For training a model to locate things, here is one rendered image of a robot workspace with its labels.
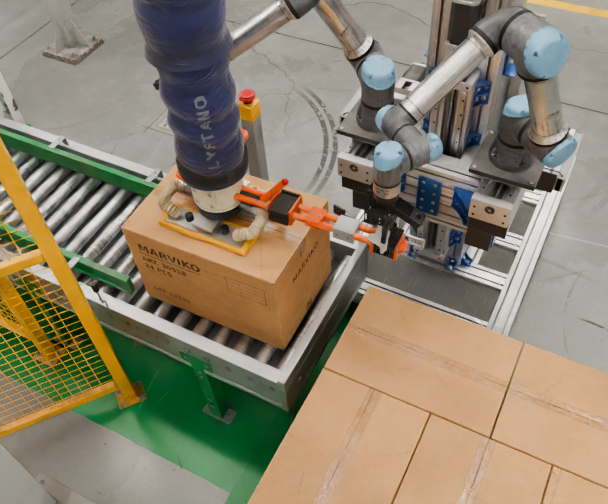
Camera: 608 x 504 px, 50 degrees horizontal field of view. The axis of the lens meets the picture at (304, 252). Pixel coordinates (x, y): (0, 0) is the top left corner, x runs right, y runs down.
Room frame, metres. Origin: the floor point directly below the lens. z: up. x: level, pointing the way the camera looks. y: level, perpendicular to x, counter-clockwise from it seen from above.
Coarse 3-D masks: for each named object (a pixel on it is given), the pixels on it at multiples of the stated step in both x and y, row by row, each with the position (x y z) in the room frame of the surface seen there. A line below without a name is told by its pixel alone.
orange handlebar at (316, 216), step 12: (180, 180) 1.61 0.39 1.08; (252, 192) 1.51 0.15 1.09; (264, 192) 1.50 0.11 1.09; (252, 204) 1.46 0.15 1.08; (264, 204) 1.45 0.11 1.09; (300, 204) 1.43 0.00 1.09; (300, 216) 1.38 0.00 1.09; (312, 216) 1.37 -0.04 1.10; (324, 216) 1.38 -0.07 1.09; (336, 216) 1.37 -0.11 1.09; (324, 228) 1.33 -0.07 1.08; (360, 228) 1.32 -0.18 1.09; (372, 228) 1.31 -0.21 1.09; (360, 240) 1.27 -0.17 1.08
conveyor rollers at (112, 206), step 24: (24, 168) 2.36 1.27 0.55; (48, 168) 2.35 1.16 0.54; (0, 192) 2.21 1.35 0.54; (48, 192) 2.21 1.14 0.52; (96, 192) 2.15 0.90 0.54; (120, 192) 2.13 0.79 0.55; (0, 216) 2.07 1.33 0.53; (96, 216) 2.00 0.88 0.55; (120, 216) 1.98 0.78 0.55; (72, 240) 1.87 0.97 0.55; (96, 240) 1.86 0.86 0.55; (120, 240) 1.84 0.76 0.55; (120, 264) 1.72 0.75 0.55; (168, 312) 1.47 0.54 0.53; (312, 312) 1.40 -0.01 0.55; (216, 336) 1.33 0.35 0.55; (264, 360) 1.21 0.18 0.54; (288, 360) 1.20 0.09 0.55
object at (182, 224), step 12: (168, 216) 1.55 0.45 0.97; (180, 216) 1.54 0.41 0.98; (192, 216) 1.51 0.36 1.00; (180, 228) 1.49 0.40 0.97; (192, 228) 1.48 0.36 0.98; (216, 228) 1.47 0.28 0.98; (228, 228) 1.44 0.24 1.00; (204, 240) 1.43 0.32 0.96; (216, 240) 1.42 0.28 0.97; (228, 240) 1.41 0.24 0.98; (252, 240) 1.41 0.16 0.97; (240, 252) 1.36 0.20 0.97
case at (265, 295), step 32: (128, 224) 1.55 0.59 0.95; (160, 256) 1.47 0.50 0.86; (192, 256) 1.40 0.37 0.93; (224, 256) 1.37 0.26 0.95; (256, 256) 1.36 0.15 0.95; (288, 256) 1.35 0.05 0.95; (320, 256) 1.51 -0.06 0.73; (160, 288) 1.50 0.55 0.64; (192, 288) 1.42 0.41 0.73; (224, 288) 1.34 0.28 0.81; (256, 288) 1.28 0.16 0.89; (288, 288) 1.31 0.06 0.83; (320, 288) 1.50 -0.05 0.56; (224, 320) 1.36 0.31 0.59; (256, 320) 1.29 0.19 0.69; (288, 320) 1.28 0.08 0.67
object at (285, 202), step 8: (280, 192) 1.49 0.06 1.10; (288, 192) 1.48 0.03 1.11; (272, 200) 1.44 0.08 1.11; (280, 200) 1.45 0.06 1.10; (288, 200) 1.45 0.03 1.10; (296, 200) 1.45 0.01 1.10; (272, 208) 1.42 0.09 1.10; (280, 208) 1.42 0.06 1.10; (288, 208) 1.42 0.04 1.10; (296, 208) 1.42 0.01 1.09; (272, 216) 1.41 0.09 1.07; (280, 216) 1.39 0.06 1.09; (288, 216) 1.39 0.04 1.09; (288, 224) 1.38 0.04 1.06
